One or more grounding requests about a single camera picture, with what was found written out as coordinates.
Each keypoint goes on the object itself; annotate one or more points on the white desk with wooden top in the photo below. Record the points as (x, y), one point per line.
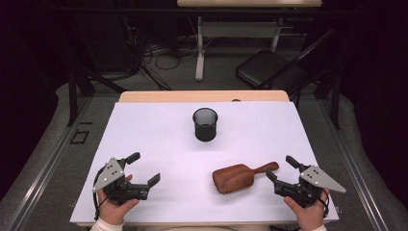
(237, 29)

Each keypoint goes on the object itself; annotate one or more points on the person's right hand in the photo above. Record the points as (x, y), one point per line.
(308, 216)

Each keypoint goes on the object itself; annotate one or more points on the brown wooden hairbrush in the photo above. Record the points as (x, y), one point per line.
(234, 178)

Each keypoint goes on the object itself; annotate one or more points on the person's left hand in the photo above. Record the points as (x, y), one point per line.
(114, 213)

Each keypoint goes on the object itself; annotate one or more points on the black metal stand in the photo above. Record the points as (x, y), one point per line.
(72, 96)
(336, 102)

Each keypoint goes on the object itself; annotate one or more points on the white foam board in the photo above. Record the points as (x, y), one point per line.
(166, 134)

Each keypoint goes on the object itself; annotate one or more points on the black folding chair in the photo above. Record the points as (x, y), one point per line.
(263, 65)

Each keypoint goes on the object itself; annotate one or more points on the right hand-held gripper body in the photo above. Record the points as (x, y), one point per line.
(312, 178)

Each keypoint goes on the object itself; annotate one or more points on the black mesh cup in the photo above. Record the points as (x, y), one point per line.
(205, 130)

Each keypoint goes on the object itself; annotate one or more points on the light wooden table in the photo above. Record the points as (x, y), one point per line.
(192, 96)

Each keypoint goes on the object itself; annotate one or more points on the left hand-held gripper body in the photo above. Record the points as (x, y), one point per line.
(110, 174)

